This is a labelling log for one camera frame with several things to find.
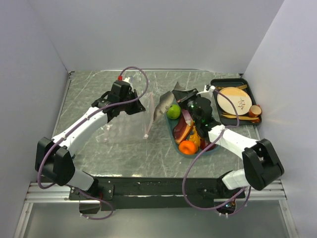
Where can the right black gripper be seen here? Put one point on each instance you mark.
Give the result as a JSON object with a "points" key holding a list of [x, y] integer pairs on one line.
{"points": [[183, 96]]}

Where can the cream and orange plate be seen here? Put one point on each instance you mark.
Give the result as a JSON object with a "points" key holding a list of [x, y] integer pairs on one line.
{"points": [[240, 99]]}

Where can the teal transparent food tray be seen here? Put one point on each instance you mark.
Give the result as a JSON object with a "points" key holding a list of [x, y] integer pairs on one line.
{"points": [[171, 123]]}

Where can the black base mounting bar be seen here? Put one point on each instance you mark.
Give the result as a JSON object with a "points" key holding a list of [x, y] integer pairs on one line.
{"points": [[144, 193]]}

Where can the clear zip top bag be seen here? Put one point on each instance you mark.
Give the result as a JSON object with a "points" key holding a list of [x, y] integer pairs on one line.
{"points": [[124, 127]]}

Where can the orange tangerine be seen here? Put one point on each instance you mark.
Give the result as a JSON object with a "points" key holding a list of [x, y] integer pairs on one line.
{"points": [[187, 147]]}

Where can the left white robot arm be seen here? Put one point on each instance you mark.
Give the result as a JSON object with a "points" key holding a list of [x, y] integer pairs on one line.
{"points": [[54, 157]]}

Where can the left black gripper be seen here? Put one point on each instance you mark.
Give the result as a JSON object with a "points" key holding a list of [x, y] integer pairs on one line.
{"points": [[138, 107]]}

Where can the green apple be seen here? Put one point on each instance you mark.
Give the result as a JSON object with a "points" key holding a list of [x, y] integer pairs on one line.
{"points": [[173, 112]]}

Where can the purple eggplant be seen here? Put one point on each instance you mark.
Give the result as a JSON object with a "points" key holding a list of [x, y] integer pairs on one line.
{"points": [[187, 117]]}

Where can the sliced ham piece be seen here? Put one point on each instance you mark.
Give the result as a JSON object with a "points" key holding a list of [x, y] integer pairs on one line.
{"points": [[182, 130]]}

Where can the small brown ceramic cup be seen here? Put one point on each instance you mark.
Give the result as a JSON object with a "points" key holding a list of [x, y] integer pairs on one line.
{"points": [[255, 111]]}

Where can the wooden fork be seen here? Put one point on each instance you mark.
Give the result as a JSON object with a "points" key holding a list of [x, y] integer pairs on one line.
{"points": [[239, 87]]}

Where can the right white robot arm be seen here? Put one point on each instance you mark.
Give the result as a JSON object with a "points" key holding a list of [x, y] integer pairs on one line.
{"points": [[261, 164]]}

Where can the grey toy fish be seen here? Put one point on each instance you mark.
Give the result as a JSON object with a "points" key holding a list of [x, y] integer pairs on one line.
{"points": [[165, 101]]}

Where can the red apple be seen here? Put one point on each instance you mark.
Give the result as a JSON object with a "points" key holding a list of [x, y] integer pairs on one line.
{"points": [[204, 144]]}

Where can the aluminium rail frame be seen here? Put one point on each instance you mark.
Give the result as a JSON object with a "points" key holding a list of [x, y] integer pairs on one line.
{"points": [[58, 194]]}

